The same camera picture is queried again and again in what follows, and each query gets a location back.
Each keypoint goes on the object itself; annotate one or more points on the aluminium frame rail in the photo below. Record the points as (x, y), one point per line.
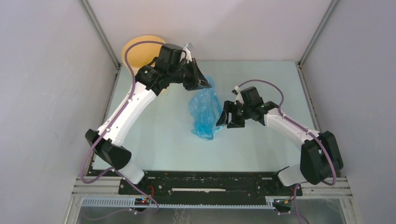
(109, 186)

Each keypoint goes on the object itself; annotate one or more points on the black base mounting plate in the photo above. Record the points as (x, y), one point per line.
(212, 188)

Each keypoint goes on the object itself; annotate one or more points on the white toothed cable duct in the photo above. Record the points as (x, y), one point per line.
(129, 203)

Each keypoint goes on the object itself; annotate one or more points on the right small circuit board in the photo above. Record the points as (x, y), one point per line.
(281, 202)

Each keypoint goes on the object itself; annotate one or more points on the blue plastic trash bag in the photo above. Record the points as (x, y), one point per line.
(205, 109)

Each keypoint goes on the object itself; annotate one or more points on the small circuit board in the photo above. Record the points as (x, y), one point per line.
(281, 202)
(141, 202)

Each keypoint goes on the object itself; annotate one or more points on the yellow capybara trash bin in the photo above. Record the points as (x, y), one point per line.
(141, 54)

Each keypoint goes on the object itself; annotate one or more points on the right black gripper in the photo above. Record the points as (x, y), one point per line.
(229, 107)

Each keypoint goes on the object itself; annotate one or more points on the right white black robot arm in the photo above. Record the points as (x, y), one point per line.
(319, 152)

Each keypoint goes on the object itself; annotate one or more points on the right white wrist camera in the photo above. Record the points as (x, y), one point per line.
(238, 99)

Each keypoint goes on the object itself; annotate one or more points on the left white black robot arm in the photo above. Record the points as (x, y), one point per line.
(106, 142)

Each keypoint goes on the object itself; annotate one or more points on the left small circuit board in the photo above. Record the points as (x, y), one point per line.
(141, 202)

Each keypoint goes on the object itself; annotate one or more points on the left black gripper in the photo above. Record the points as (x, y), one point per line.
(197, 75)

